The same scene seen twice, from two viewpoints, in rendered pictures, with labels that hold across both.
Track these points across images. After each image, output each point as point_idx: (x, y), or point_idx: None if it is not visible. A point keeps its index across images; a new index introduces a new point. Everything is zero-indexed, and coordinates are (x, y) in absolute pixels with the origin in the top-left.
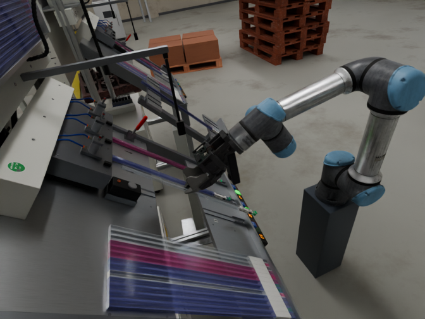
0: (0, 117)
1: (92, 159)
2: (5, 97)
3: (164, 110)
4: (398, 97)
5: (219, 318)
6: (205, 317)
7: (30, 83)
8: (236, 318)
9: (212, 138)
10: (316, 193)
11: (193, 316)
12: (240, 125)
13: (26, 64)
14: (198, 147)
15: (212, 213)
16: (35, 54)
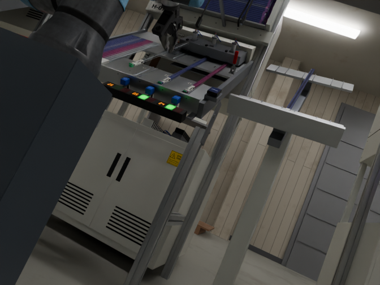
0: (195, 20)
1: (190, 39)
2: (204, 20)
3: (303, 98)
4: None
5: (71, 254)
6: (86, 255)
7: (227, 30)
8: (53, 253)
9: (179, 10)
10: None
11: (98, 257)
12: None
13: (235, 26)
14: (181, 23)
15: (151, 69)
16: (251, 30)
